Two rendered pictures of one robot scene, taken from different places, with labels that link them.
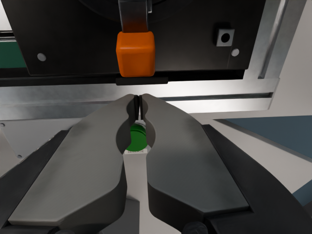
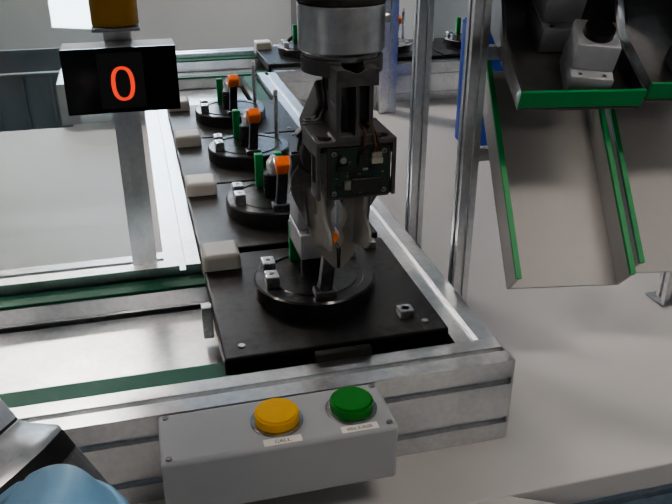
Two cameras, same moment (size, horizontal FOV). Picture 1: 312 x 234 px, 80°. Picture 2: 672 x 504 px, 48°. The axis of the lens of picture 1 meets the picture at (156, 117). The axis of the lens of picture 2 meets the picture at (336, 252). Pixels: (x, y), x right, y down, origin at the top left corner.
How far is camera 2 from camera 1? 0.77 m
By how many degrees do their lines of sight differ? 95
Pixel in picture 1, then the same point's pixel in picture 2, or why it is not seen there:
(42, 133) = (217, 421)
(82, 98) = (277, 379)
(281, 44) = (469, 320)
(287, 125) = not seen: outside the picture
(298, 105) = (648, 448)
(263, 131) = not seen: outside the picture
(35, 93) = (222, 382)
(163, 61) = (359, 334)
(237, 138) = not seen: outside the picture
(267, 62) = (470, 333)
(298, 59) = (569, 402)
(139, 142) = (358, 398)
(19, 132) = (184, 425)
